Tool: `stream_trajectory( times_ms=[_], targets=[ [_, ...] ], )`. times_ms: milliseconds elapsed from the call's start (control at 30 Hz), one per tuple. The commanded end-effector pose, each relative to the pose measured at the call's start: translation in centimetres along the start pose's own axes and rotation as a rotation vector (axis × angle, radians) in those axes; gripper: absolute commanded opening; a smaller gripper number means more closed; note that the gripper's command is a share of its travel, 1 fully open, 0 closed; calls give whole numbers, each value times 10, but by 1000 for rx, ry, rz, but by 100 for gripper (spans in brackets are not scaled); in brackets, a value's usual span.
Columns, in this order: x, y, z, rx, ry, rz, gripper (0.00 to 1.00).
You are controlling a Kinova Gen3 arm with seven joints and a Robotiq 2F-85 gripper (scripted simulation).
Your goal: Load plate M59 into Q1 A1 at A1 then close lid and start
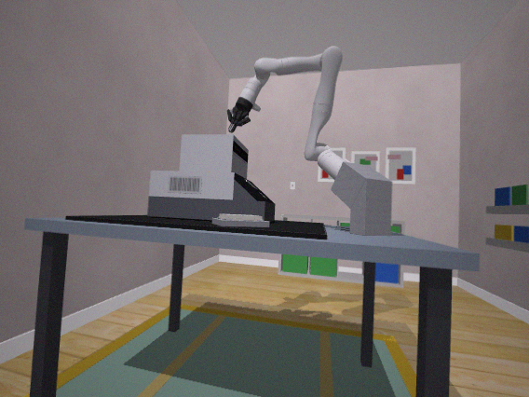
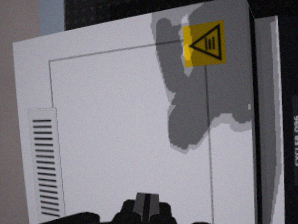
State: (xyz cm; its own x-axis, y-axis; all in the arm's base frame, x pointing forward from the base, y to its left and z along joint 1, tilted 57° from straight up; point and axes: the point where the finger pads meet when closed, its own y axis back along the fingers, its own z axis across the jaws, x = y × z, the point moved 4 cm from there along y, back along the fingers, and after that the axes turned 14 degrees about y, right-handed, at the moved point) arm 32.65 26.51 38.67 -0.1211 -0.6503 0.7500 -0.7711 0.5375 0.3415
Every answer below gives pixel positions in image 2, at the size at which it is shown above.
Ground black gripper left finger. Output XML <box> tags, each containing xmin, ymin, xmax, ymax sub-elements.
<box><xmin>40</xmin><ymin>192</ymin><xmax>148</xmax><ymax>224</ymax></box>

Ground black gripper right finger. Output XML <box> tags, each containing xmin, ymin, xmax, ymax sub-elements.
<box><xmin>145</xmin><ymin>193</ymin><xmax>177</xmax><ymax>224</ymax></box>

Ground white real-time pcr machine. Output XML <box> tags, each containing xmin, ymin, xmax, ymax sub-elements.
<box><xmin>13</xmin><ymin>0</ymin><xmax>298</xmax><ymax>224</ymax></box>

